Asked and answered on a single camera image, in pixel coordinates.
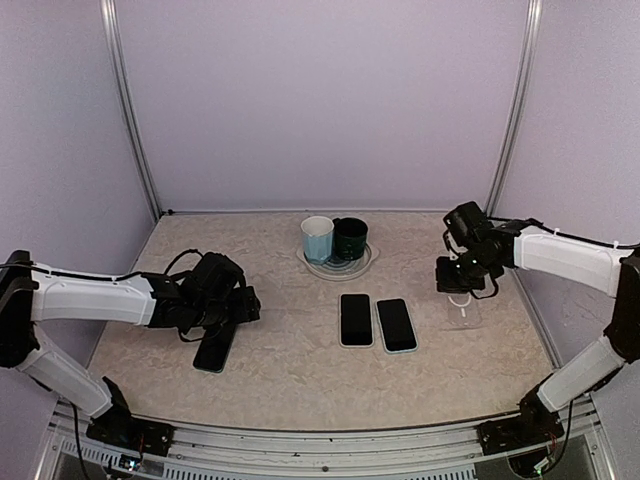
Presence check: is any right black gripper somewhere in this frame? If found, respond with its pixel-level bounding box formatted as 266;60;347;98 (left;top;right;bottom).
437;247;499;293

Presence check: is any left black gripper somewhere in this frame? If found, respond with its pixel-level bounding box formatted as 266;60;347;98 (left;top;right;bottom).
192;284;260;329

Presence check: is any clear magsafe phone case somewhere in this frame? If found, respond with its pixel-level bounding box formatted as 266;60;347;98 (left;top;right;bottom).
445;294;483;330

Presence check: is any black phone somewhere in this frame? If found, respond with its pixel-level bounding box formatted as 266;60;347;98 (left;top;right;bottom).
193;323;236;374
341;294;373;347

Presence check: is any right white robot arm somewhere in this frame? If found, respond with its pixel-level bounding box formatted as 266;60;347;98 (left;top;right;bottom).
435;214;639;444

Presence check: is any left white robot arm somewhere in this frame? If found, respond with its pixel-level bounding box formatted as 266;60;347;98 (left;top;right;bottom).
1;250;261;445

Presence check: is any clear round plate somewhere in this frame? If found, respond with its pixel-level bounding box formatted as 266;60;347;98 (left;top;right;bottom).
296;243;380;282

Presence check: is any light blue white mug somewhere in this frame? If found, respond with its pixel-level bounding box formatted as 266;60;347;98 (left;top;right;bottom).
300;216;334;265

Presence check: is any dark green mug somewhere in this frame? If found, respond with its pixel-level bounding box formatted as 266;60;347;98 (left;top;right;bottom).
333;217;369;261

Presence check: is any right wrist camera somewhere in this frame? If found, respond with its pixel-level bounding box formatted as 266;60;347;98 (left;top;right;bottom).
443;201;494;249

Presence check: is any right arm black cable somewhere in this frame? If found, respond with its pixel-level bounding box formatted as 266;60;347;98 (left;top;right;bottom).
442;215;640;301

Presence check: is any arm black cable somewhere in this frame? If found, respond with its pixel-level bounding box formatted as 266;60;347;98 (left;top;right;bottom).
0;248;206;281
442;215;640;301

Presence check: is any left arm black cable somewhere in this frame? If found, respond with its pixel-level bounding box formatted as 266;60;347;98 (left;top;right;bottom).
0;248;206;281

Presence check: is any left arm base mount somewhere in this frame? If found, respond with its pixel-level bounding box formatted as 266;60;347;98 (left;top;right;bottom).
86;418;175;457

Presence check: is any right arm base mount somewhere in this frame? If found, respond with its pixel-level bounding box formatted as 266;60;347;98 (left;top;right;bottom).
476;411;565;455

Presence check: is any aluminium front rail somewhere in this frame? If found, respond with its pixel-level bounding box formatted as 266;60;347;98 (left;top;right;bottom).
31;398;618;479

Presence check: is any right aluminium corner post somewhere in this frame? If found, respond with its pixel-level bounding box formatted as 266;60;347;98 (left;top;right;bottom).
485;0;543;216

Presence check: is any aluminium corner post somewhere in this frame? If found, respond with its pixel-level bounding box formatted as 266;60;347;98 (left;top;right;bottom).
485;0;543;216
100;0;163;222

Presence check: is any left aluminium corner post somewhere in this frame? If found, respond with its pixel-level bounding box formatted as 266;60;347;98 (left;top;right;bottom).
100;0;163;222

